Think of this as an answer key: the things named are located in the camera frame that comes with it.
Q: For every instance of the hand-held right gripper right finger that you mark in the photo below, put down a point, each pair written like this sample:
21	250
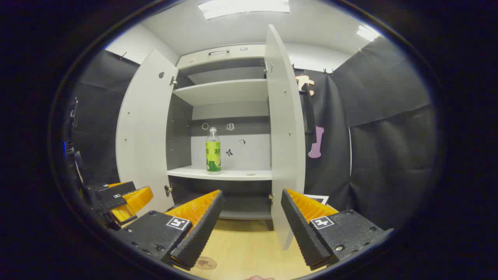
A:
301	229

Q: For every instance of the round brown coaster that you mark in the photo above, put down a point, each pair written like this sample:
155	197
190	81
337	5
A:
206	263

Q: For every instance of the ceiling light panel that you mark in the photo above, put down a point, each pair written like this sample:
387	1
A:
243	7
367	32

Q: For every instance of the black backdrop cloth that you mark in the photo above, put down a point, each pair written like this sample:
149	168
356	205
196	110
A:
381	155

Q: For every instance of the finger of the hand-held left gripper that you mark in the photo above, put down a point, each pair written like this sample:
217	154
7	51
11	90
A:
116	184
116	200

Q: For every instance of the white card with black border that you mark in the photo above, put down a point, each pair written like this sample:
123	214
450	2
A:
317	198

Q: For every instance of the white cabinet door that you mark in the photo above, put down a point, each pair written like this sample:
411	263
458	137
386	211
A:
144	136
284	147

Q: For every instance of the white cabinet shelf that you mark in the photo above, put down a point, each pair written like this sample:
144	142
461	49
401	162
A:
233	174
221	91

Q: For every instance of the green label drink bottle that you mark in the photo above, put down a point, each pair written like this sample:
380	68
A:
213	155

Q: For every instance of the white and grey cabinet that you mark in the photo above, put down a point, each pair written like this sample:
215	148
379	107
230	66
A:
233	112

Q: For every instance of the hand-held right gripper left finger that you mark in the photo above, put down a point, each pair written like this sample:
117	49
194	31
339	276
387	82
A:
202	229

